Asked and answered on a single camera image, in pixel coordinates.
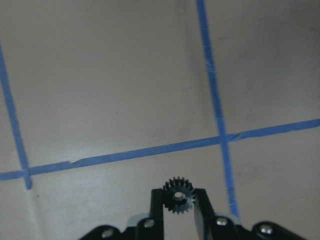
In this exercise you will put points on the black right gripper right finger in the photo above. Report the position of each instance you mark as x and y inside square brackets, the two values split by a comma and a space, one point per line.
[204, 215]

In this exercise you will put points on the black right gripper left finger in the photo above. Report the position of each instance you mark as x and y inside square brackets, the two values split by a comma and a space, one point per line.
[156, 213]

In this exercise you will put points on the small black bearing gear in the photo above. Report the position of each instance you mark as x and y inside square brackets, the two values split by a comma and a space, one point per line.
[178, 195]

